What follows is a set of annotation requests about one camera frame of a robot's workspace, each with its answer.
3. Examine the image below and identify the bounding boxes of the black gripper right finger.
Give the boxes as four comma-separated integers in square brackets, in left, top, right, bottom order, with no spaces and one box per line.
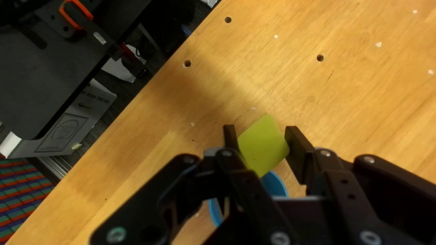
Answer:
[283,126,436,245]

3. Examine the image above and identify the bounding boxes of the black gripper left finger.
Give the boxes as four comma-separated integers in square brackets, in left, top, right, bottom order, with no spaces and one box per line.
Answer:
[88,125,295,245]

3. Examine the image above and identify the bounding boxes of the yellow cylinder block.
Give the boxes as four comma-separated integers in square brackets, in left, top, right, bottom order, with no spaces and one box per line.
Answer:
[237,114,288,176]

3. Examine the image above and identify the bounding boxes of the blue plastic cup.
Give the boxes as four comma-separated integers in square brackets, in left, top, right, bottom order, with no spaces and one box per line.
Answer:
[208,171,287,227]

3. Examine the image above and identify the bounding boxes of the colourful checkered board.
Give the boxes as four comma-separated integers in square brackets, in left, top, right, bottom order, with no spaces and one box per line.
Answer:
[0,159,53,245]

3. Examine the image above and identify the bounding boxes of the black floor equipment with orange handle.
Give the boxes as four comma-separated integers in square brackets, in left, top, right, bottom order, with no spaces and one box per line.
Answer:
[0,0,151,159]

